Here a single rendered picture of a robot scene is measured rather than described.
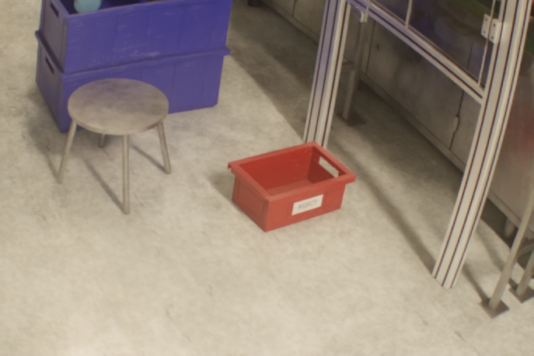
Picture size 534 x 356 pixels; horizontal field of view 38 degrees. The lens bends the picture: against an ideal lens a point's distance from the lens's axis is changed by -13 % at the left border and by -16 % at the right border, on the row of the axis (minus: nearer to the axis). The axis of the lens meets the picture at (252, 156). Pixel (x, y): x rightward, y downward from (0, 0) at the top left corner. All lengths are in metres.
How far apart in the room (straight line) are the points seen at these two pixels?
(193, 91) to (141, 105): 0.49
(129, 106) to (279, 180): 0.50
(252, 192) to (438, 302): 0.63
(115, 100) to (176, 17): 0.41
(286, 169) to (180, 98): 0.49
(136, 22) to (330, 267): 0.96
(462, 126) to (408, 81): 0.31
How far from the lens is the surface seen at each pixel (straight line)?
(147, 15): 2.69
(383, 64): 2.98
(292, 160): 2.60
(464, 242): 2.27
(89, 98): 2.47
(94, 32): 2.64
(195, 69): 2.87
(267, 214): 2.40
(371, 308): 2.24
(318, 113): 2.76
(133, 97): 2.48
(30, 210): 2.43
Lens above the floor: 1.44
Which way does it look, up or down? 32 degrees down
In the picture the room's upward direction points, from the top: 9 degrees clockwise
